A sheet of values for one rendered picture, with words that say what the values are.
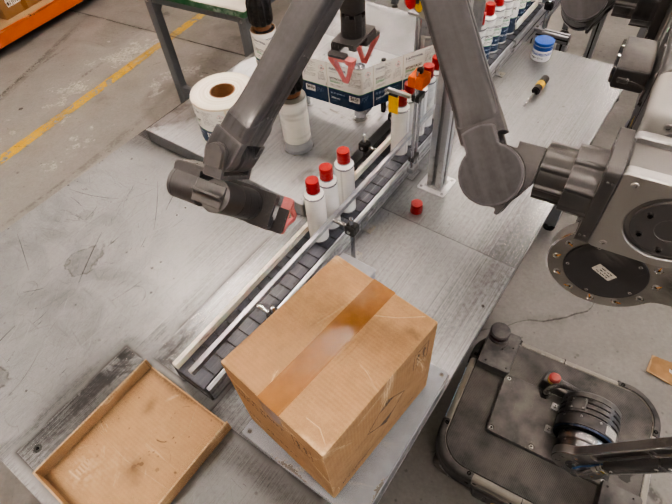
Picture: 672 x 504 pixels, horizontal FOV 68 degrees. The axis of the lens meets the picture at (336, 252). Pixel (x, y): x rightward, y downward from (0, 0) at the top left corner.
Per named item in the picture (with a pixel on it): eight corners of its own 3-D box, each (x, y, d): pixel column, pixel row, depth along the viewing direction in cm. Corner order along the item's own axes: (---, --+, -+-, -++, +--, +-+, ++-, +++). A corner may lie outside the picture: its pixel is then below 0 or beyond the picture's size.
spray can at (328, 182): (329, 213, 137) (323, 156, 121) (344, 221, 135) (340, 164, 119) (318, 225, 134) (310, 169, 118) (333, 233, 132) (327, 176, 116)
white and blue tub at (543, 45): (551, 54, 187) (556, 36, 182) (548, 63, 183) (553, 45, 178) (532, 51, 189) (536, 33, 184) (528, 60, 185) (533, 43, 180)
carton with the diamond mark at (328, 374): (343, 323, 118) (336, 253, 97) (426, 384, 108) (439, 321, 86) (250, 418, 105) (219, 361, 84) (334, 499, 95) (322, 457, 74)
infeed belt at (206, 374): (489, 44, 192) (491, 34, 189) (510, 50, 189) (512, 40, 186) (182, 377, 114) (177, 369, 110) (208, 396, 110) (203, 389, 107)
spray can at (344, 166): (344, 198, 140) (340, 140, 124) (359, 205, 138) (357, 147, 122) (333, 209, 138) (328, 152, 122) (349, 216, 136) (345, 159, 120)
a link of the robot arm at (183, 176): (224, 144, 75) (256, 147, 83) (167, 125, 79) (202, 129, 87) (209, 219, 78) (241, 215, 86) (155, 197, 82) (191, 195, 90)
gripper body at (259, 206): (236, 180, 93) (213, 173, 86) (282, 196, 90) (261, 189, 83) (226, 213, 94) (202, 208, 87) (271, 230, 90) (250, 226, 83)
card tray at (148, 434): (151, 366, 117) (145, 358, 114) (231, 428, 106) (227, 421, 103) (42, 478, 103) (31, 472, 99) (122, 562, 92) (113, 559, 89)
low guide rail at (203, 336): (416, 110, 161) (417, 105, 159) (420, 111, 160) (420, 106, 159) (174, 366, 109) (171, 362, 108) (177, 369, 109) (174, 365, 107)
